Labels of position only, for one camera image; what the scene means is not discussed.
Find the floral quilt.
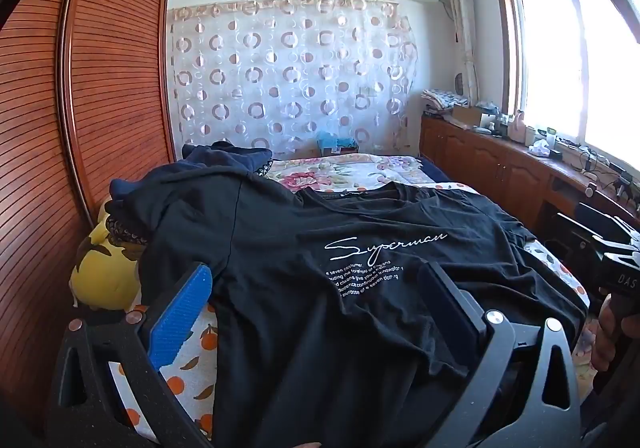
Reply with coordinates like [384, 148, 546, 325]
[262, 154, 441, 193]

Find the pink bottle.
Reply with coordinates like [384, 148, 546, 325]
[509, 110, 527, 143]

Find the stack of folded cloths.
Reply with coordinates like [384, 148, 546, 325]
[420, 88, 471, 116]

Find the yellow plush toy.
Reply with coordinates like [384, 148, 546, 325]
[69, 200, 143, 311]

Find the bed with orange-print sheet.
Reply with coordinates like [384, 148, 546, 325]
[107, 180, 591, 448]

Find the black printed t-shirt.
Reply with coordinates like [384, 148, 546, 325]
[142, 173, 588, 448]

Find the blue bag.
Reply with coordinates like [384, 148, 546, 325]
[317, 130, 358, 156]

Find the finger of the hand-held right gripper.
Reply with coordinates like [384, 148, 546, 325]
[554, 213, 606, 289]
[575, 202, 638, 241]

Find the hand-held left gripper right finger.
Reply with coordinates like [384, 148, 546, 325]
[419, 260, 585, 448]

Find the white window curtain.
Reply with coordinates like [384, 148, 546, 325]
[444, 0, 481, 106]

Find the long wooden cabinet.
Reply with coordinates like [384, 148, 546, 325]
[419, 113, 640, 235]

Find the cardboard box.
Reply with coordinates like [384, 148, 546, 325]
[451, 104, 493, 129]

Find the navy blue folded garment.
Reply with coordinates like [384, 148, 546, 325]
[110, 140, 273, 229]

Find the person's right hand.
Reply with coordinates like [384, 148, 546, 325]
[591, 295, 640, 372]

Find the navy blue mattress cover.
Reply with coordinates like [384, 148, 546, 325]
[417, 158, 451, 183]

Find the wooden slatted wardrobe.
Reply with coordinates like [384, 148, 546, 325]
[0, 0, 177, 429]

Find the circle-patterned sheer curtain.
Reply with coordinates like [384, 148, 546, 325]
[167, 0, 418, 161]

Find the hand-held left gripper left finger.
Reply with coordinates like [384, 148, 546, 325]
[50, 262, 216, 448]

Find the wooden-framed window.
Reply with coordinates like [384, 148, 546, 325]
[492, 0, 640, 159]

